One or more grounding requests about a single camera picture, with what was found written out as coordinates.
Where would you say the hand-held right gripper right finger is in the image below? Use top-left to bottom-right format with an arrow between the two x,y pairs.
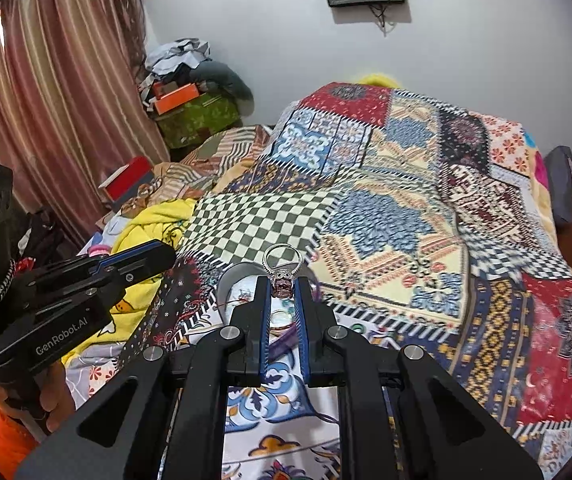
293,276 -> 544,480

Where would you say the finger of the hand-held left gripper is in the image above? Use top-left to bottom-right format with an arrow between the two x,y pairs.
58,239 -> 167,267
18,242 -> 177,323

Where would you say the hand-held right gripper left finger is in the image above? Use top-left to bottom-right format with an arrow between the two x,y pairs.
13,275 -> 272,480

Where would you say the silver gemstone ring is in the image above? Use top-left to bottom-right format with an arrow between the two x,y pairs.
262,243 -> 305,299

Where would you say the purple heart-shaped jewelry box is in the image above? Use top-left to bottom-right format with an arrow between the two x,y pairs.
217,261 -> 327,361

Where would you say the person's left hand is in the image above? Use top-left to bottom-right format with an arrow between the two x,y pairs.
0,359 -> 75,437

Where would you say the yellow cloth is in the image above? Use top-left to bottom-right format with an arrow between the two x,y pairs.
63,197 -> 199,367

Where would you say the red box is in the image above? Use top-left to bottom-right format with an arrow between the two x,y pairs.
99,155 -> 156,202

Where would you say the patchwork printed blanket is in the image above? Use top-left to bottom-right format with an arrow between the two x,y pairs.
116,82 -> 572,480

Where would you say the orange box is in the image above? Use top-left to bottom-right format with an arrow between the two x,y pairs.
151,82 -> 201,115

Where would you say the striped curtain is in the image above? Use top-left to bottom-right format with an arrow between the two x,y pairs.
0,0 -> 173,247

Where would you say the grey bag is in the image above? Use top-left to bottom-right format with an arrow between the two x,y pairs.
195,61 -> 256,116

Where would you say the pile of clothes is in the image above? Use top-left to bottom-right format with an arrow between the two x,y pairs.
138,37 -> 215,87

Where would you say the grey pillow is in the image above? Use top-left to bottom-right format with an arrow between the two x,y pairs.
544,145 -> 572,226

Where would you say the black screen cable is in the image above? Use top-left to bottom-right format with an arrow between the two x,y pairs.
370,2 -> 397,37

